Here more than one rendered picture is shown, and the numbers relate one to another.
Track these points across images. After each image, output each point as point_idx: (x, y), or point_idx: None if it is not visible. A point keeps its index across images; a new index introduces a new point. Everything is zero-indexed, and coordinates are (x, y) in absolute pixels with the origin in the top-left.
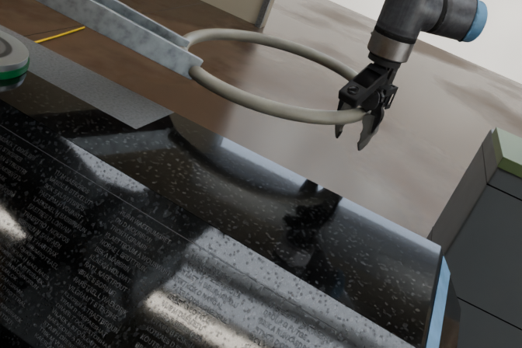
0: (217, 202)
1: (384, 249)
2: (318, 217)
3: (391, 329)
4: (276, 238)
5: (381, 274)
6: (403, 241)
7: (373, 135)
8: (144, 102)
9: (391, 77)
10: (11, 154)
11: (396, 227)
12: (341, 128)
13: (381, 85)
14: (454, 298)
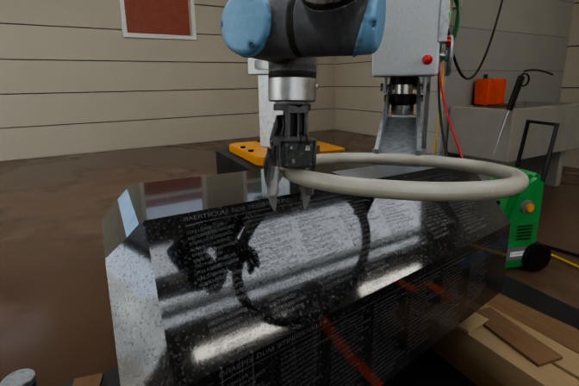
0: (257, 174)
1: (177, 198)
2: (223, 190)
3: (146, 183)
4: (221, 178)
5: (167, 191)
6: (171, 207)
7: (272, 195)
8: (367, 177)
9: (286, 127)
10: None
11: (184, 211)
12: (301, 196)
13: (284, 135)
14: (115, 245)
